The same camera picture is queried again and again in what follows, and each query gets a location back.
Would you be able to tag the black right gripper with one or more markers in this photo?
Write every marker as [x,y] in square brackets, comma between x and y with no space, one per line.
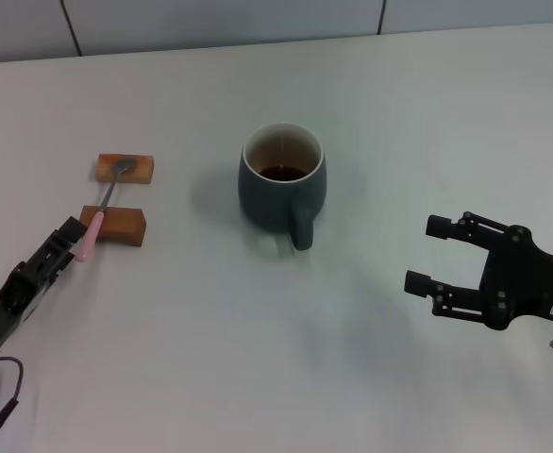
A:
[522,283]

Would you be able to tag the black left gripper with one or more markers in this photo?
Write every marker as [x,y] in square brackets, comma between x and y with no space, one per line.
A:
[3,311]

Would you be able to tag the grey ceramic cup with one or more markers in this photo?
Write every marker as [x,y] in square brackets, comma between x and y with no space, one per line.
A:
[267,198]

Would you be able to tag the light wooden block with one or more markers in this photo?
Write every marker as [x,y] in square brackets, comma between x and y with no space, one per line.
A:
[137,172]

